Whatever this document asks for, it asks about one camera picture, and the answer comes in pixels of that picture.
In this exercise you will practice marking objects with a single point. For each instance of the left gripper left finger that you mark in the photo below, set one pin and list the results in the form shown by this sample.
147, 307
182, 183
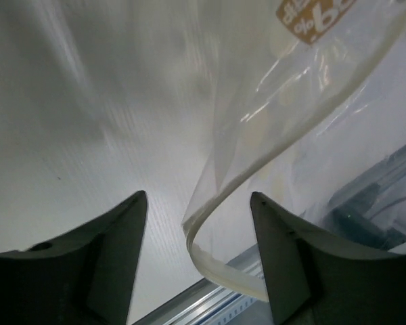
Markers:
84, 276

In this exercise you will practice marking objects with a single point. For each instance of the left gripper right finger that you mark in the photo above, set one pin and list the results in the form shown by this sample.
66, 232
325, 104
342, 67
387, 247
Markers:
313, 276

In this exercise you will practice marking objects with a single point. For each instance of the clear zip top bag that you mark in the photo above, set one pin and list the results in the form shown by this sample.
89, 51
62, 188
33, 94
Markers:
310, 111

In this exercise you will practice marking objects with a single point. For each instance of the aluminium mounting rail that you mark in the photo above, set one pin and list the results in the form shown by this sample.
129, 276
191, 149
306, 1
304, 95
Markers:
208, 303

